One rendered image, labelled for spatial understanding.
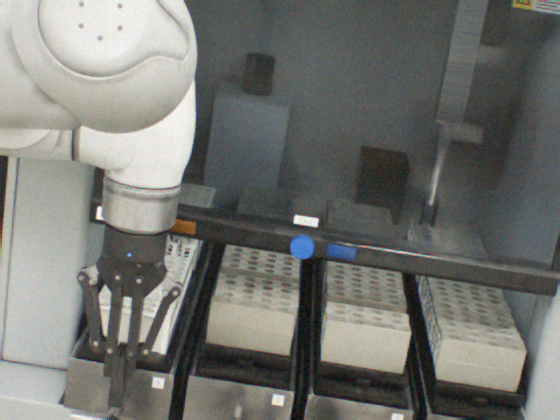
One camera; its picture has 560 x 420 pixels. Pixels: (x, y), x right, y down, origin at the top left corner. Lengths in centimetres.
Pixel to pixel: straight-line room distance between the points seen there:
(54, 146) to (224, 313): 35
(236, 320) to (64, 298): 23
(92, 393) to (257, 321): 23
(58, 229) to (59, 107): 78
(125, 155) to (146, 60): 60
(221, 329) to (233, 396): 10
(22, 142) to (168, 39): 57
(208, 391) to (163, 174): 31
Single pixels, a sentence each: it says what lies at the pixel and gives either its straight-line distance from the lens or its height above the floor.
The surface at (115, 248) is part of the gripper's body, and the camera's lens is 130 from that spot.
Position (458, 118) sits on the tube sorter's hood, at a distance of 138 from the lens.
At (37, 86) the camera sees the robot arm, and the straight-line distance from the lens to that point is 68.
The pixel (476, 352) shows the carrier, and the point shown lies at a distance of 148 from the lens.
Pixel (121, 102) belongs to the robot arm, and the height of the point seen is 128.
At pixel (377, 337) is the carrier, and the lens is 146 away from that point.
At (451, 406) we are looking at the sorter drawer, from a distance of 144.
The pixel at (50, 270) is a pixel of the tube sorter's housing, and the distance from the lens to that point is 149.
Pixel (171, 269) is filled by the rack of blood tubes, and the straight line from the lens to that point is 158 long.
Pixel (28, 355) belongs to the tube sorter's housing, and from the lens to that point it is 154.
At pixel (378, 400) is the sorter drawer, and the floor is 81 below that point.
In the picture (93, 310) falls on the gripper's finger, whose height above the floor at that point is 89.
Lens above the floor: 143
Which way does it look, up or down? 17 degrees down
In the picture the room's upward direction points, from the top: 9 degrees clockwise
